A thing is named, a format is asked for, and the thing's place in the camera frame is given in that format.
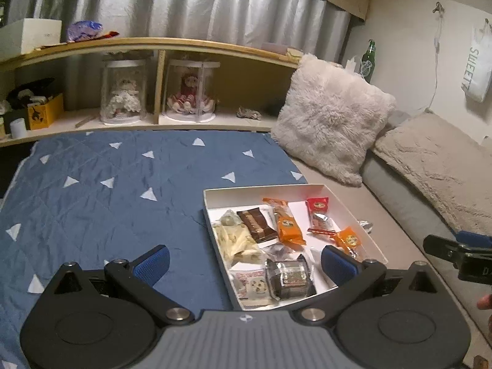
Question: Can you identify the white dress doll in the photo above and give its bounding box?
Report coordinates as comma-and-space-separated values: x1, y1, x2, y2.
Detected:
105, 79, 142, 121

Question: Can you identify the green beer bottle white label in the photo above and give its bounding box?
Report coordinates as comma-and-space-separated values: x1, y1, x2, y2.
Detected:
360, 39, 377, 84

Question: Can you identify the orange packet with round label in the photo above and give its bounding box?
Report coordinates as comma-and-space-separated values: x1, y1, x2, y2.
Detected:
275, 215, 307, 247

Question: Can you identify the beige plush cushion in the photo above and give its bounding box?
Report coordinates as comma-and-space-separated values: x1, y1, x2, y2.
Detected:
373, 111, 492, 235

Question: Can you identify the yellow cardboard box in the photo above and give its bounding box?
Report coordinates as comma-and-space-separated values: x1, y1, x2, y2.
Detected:
26, 93, 65, 130

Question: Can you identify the clear display dome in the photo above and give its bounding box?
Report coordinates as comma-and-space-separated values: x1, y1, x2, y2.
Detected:
100, 59, 149, 125
163, 59, 221, 124

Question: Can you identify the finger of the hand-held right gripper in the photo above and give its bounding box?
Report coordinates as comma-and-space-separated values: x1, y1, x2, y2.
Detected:
423, 234, 467, 270
455, 231, 492, 248

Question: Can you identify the black cap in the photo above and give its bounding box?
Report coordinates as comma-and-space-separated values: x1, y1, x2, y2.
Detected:
6, 78, 56, 110

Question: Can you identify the white hanging cable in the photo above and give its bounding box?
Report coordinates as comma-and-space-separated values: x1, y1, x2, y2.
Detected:
427, 11, 442, 114

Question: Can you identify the clear packet with green ball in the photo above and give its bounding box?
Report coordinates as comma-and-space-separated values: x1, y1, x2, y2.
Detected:
218, 209, 243, 229

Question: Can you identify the purple plastic bag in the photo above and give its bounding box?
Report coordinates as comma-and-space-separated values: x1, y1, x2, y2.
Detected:
67, 21, 104, 43

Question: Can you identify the dark brownie packet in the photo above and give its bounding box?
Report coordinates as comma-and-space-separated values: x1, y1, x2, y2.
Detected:
264, 256, 318, 300

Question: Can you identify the small orange snack packet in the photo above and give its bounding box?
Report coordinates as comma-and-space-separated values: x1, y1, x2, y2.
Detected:
334, 226, 364, 256

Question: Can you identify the white shallow cardboard box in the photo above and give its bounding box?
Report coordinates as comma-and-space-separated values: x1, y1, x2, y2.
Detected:
202, 183, 389, 311

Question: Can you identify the brown foil snack packet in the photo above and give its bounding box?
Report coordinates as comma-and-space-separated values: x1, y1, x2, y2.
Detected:
236, 208, 278, 244

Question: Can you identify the grey sofa cushion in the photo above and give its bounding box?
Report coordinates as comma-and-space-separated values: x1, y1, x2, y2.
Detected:
361, 111, 492, 300

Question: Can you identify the wooden shelf unit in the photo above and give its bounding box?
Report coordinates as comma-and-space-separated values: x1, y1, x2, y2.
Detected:
0, 36, 304, 149

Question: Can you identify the small red square packet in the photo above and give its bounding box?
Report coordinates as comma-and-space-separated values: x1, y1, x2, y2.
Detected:
306, 197, 330, 213

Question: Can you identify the blue quilted blanket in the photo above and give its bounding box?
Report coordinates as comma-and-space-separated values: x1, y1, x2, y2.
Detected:
0, 129, 308, 369

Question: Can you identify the fluffy white pillow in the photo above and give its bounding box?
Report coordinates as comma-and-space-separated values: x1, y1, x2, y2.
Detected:
271, 54, 396, 187

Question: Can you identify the long cream snack packet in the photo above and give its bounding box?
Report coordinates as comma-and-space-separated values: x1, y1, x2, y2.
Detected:
213, 223, 266, 266

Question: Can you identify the red dress doll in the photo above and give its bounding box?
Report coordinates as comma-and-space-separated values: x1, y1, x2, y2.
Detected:
167, 71, 216, 114

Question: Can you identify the white storage box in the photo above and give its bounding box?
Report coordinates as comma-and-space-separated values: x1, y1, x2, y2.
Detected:
0, 18, 63, 62

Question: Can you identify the beige bed sheet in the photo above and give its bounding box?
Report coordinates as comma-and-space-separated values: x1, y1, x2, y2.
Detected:
286, 150, 492, 369

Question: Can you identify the clear packet with orange edges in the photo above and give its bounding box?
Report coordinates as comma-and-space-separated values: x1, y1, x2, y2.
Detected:
262, 197, 290, 220

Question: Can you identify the grey curtain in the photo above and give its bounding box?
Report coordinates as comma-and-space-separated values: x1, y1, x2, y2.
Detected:
8, 0, 352, 64

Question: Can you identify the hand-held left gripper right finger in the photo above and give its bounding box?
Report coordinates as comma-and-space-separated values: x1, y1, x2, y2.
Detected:
300, 245, 448, 325

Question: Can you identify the white tote bag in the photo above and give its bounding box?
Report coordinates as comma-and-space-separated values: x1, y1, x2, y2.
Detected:
461, 21, 492, 104

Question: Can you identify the small white cookie packet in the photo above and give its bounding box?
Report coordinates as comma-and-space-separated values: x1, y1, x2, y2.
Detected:
230, 270, 272, 301

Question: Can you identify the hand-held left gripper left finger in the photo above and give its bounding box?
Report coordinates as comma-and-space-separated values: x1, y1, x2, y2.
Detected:
50, 244, 195, 325

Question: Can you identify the small brown ornament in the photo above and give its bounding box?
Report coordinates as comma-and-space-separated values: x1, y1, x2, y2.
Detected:
235, 106, 263, 121

